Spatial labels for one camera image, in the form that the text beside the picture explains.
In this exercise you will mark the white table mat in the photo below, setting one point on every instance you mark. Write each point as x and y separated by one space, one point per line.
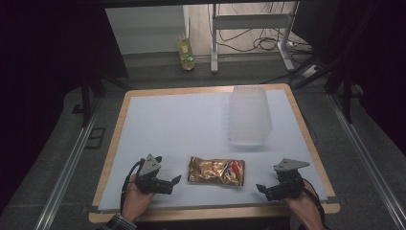
178 127

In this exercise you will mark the person's right hand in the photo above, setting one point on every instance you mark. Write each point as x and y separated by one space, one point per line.
303 208

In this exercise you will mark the person's left hand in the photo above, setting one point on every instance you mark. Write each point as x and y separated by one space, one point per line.
135 202

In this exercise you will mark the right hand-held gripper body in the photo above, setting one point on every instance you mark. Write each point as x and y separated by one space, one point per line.
288 183

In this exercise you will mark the translucent white plastic basket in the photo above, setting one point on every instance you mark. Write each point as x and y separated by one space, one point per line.
249 116

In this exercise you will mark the yellow drink bottle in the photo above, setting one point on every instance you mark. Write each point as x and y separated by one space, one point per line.
185 52

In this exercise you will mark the white power strip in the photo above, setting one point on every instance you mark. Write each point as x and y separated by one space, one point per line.
311 71

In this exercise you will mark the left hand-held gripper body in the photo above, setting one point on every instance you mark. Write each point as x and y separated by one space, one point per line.
149 179

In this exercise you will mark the dark curtain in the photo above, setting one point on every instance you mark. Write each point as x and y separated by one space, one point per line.
41 80
376 64

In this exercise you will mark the gold foil snack bag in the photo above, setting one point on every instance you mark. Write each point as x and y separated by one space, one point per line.
216 171

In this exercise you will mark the aluminium floor rail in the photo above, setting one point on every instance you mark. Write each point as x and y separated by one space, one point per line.
367 159
67 172

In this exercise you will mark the black metal stand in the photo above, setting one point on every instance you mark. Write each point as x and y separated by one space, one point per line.
86 102
346 96

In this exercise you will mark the white metal desk frame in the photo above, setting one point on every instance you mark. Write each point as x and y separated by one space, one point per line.
249 22

